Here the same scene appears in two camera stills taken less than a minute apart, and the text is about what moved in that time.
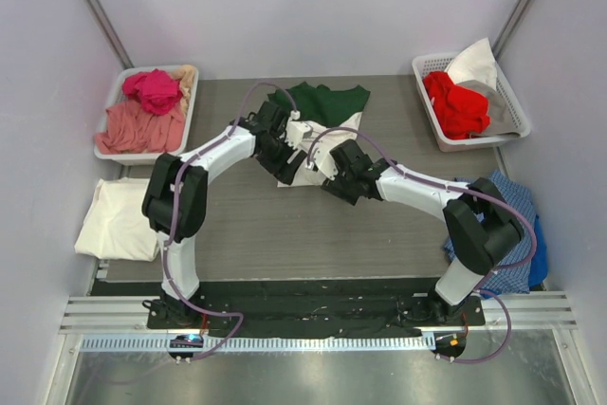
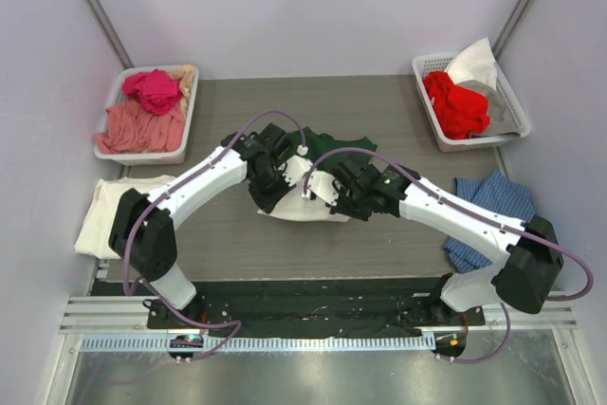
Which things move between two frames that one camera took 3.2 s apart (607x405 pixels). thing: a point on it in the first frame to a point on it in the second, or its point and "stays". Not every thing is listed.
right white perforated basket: x=439 y=64 stays
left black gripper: x=283 y=161 to x=273 y=192
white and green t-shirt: x=334 y=114 to x=313 y=146
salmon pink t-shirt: x=130 y=127 stays
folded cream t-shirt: x=117 y=226 stays
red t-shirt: x=461 y=111 stays
